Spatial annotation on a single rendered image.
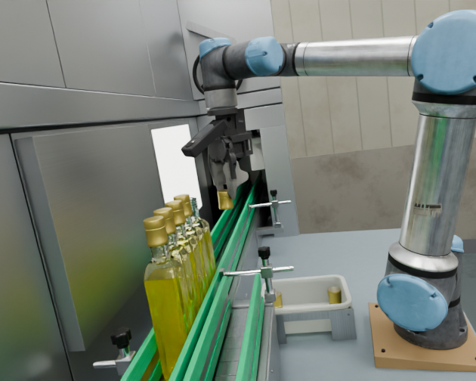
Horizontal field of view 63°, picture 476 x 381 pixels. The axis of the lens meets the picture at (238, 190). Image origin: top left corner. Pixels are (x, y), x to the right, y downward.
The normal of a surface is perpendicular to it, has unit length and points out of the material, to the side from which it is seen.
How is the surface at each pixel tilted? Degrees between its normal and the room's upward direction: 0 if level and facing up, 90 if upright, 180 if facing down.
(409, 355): 4
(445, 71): 83
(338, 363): 0
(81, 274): 90
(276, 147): 90
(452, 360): 4
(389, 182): 90
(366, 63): 110
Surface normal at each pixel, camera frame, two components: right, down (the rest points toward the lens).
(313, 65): -0.55, 0.58
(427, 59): -0.59, 0.11
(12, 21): 0.98, -0.12
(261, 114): -0.12, 0.21
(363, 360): -0.15, -0.97
